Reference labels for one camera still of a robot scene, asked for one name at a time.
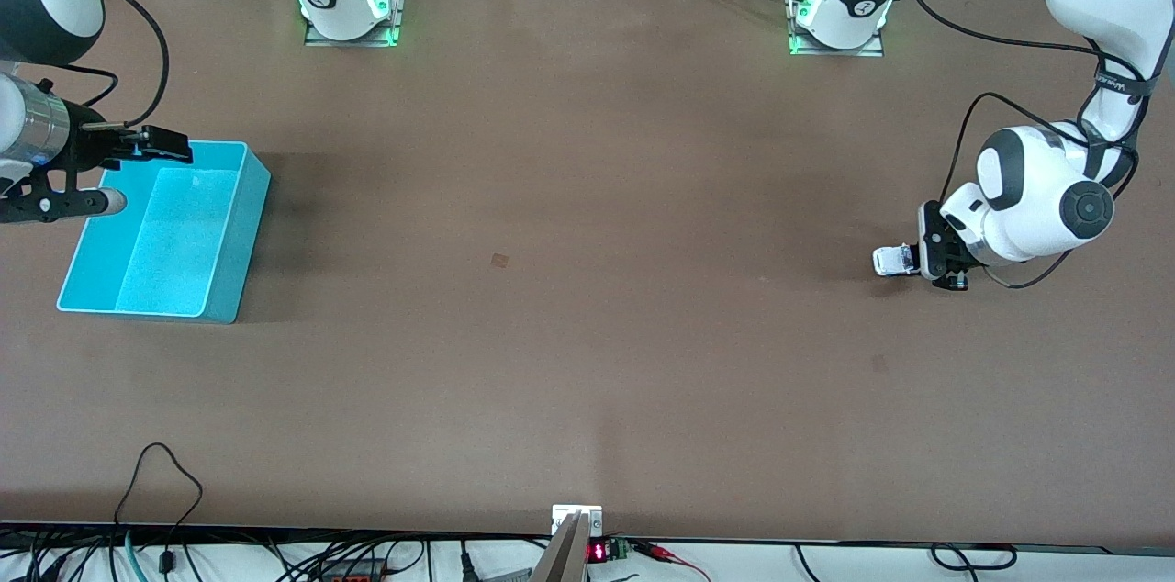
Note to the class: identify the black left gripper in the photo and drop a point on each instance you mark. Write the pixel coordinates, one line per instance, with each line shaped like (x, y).
(935, 232)

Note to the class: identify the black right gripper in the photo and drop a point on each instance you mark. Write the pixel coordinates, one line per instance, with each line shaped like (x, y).
(90, 144)

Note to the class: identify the white jeep toy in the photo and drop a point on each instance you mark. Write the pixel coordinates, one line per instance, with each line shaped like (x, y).
(889, 261)

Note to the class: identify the turquoise plastic bin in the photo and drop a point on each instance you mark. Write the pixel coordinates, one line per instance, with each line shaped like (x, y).
(174, 233)

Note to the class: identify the red digit display module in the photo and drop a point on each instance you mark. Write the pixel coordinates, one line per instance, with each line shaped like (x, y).
(601, 551)

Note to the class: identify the black box with red parts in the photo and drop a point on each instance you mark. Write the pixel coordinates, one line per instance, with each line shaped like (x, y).
(353, 573)

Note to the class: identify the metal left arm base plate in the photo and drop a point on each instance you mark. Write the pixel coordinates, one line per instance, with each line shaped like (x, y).
(867, 51)

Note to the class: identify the silver table edge bracket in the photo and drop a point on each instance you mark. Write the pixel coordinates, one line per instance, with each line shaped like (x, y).
(565, 513)

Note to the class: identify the grey camera mount bar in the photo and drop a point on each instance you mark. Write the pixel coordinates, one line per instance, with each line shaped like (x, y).
(562, 564)

